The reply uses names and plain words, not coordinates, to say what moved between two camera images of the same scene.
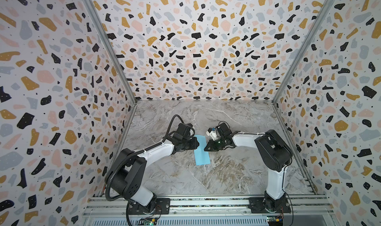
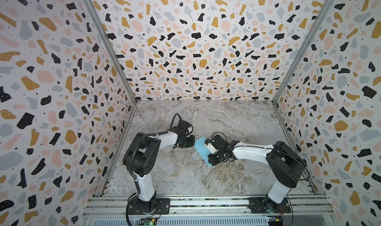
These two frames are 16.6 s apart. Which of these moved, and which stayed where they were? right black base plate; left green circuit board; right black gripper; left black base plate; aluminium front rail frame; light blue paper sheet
Moved: right black gripper; light blue paper sheet
Stayed: right black base plate; aluminium front rail frame; left black base plate; left green circuit board
